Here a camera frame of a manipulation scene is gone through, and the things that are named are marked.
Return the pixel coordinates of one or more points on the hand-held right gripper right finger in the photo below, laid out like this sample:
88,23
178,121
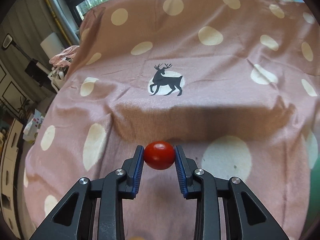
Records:
180,170

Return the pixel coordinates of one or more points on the small red tomato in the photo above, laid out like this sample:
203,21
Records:
159,156

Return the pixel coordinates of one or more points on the patterned white bag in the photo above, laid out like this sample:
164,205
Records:
33,125

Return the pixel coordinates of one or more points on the black box on stand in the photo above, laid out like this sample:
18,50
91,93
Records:
36,71

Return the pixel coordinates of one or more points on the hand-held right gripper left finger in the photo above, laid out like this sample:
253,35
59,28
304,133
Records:
138,165

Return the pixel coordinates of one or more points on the white cylinder appliance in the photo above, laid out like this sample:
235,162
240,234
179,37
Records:
51,46

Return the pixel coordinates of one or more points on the pink polka-dot deer blanket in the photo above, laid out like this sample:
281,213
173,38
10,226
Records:
200,120

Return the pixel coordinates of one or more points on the green plastic bowl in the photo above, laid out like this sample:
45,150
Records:
315,182

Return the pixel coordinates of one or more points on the black framed panel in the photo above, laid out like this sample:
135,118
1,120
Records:
7,42

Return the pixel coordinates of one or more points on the white cabinet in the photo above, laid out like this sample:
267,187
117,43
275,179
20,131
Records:
10,160

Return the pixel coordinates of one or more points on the potted plant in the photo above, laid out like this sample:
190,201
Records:
23,107

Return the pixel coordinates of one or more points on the yellow-green pipe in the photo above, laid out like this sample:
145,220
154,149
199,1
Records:
56,12

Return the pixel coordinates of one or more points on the pink crumpled cloth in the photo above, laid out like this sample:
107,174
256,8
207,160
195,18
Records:
65,55

